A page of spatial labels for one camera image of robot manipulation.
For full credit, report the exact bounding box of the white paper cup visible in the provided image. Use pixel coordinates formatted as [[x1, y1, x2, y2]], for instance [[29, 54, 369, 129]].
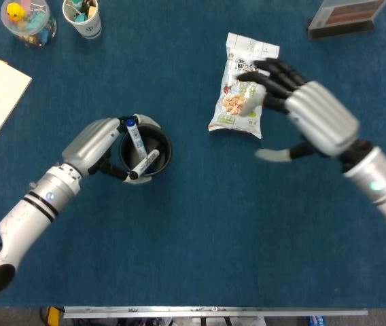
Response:
[[62, 0, 103, 40]]

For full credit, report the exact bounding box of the yellow rubber duck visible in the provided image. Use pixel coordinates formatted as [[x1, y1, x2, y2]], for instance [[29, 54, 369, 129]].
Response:
[[6, 2, 27, 23]]

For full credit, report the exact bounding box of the black round pen cup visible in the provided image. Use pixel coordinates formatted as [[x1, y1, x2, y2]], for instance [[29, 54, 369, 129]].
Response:
[[118, 124, 173, 177]]

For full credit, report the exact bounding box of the white peanut snack bag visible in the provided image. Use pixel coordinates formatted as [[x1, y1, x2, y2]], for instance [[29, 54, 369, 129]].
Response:
[[207, 32, 281, 139]]

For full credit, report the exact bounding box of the black capped white marker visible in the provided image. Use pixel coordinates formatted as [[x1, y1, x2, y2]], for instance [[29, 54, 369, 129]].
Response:
[[128, 149, 160, 180]]

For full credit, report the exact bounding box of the blue capped white marker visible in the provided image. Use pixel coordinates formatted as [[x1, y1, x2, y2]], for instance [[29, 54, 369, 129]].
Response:
[[124, 116, 148, 160]]

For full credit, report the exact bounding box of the clear jar of binder clips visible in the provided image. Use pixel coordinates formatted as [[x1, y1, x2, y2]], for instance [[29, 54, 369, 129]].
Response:
[[0, 0, 58, 48]]

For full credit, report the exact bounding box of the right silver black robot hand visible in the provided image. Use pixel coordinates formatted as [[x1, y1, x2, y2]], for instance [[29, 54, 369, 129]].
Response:
[[236, 57, 362, 163]]

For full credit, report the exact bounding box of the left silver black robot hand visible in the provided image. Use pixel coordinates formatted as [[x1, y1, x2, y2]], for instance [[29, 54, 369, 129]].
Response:
[[61, 113, 162, 186]]

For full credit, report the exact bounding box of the yellow object under table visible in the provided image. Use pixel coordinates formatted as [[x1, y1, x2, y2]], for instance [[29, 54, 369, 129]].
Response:
[[46, 306, 64, 325]]

